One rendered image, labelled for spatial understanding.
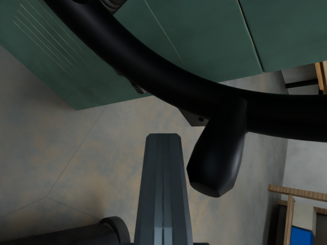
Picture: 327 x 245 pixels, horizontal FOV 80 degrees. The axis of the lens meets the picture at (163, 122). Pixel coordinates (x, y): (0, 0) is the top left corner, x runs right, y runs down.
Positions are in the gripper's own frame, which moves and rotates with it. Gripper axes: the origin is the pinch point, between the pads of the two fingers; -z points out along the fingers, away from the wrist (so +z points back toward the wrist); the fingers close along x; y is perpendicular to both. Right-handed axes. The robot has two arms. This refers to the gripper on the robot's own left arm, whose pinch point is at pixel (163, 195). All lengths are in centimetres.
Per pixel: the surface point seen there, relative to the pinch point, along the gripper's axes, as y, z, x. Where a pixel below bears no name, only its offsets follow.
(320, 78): -109, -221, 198
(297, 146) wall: -224, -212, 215
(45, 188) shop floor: -56, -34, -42
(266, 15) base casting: 2.5, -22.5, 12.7
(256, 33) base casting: 0.2, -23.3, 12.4
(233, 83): -13.3, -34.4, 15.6
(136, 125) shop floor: -59, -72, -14
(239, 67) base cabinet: -5.6, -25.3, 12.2
